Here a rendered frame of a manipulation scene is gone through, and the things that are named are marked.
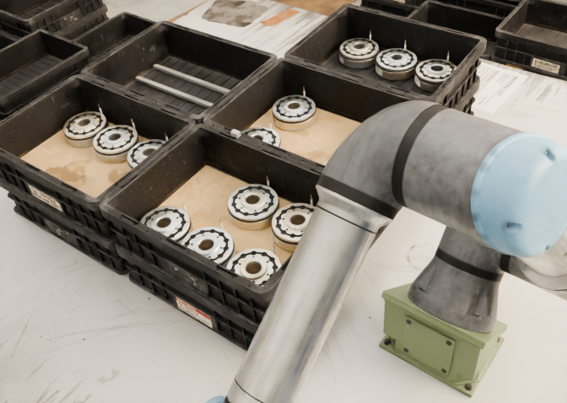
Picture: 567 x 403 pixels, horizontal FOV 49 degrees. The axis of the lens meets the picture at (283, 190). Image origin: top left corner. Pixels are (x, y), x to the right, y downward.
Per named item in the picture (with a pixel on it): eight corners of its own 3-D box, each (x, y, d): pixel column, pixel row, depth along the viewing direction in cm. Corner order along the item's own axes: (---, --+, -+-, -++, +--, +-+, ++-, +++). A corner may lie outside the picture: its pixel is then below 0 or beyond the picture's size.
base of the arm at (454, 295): (498, 323, 111) (520, 272, 110) (483, 341, 98) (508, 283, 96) (420, 286, 118) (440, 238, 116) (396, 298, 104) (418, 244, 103)
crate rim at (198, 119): (281, 64, 153) (280, 55, 151) (201, 130, 136) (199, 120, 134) (163, 27, 171) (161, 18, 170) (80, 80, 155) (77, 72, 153)
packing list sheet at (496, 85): (531, 73, 177) (531, 72, 176) (497, 115, 164) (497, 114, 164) (425, 45, 193) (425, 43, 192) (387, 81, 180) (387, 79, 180)
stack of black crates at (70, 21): (87, 54, 316) (58, -32, 286) (127, 70, 302) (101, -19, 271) (22, 94, 294) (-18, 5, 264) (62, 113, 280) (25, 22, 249)
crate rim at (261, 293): (360, 195, 117) (361, 185, 115) (266, 306, 100) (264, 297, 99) (201, 130, 136) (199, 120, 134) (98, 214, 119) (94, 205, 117)
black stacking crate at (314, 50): (481, 81, 157) (488, 40, 149) (429, 145, 141) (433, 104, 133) (346, 43, 176) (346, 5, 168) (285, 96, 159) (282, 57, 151)
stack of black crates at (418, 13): (507, 95, 263) (521, 21, 240) (476, 132, 246) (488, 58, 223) (421, 69, 282) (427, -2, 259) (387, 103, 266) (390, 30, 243)
